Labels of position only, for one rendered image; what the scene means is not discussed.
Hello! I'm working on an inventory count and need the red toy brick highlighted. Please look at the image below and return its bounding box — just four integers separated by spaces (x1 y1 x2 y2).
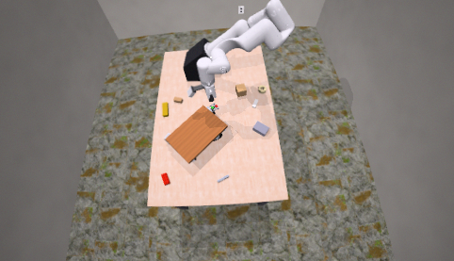
161 172 170 185

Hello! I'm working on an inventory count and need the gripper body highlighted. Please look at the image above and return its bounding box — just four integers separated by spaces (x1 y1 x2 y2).
204 84 217 99

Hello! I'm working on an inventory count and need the yellow rectangular block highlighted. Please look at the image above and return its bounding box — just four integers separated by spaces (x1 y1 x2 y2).
162 102 169 118

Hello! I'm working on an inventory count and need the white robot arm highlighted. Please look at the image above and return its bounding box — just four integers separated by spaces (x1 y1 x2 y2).
187 0 295 98

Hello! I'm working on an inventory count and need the small tan wooden block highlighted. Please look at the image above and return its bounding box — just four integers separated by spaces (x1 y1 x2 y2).
173 97 183 104

